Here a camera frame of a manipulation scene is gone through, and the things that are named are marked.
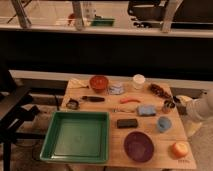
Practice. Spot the yellow banana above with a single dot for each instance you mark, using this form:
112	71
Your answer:
75	83

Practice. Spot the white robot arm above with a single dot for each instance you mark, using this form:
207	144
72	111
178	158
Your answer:
201	109

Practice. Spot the red bowl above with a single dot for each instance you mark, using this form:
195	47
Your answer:
99	83

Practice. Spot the blue white packet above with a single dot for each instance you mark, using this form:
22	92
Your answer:
116	89

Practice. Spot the dark brown eggplant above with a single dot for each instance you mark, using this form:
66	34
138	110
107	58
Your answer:
93	99

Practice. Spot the orange carrot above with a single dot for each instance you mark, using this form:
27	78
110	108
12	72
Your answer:
128	100

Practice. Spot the white cup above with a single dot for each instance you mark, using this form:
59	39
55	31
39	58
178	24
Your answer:
138	81

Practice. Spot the beige brush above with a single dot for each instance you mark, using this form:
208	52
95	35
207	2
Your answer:
123	109

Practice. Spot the black rectangular block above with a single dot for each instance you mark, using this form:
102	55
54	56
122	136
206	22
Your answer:
127	123

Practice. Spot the brown grape bunch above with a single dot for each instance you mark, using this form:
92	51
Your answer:
159	91

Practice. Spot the green plastic tray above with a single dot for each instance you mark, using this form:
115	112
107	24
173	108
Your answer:
77	137

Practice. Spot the small brown can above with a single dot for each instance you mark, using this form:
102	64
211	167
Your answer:
168	106

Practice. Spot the green box on shelf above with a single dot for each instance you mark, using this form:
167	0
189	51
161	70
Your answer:
105	22

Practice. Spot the blue cup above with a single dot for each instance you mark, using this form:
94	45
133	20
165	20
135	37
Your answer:
163	124

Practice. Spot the orange fruit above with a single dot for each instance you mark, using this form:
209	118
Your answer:
179	149

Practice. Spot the black chair frame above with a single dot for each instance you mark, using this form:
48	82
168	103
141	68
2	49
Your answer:
12	113

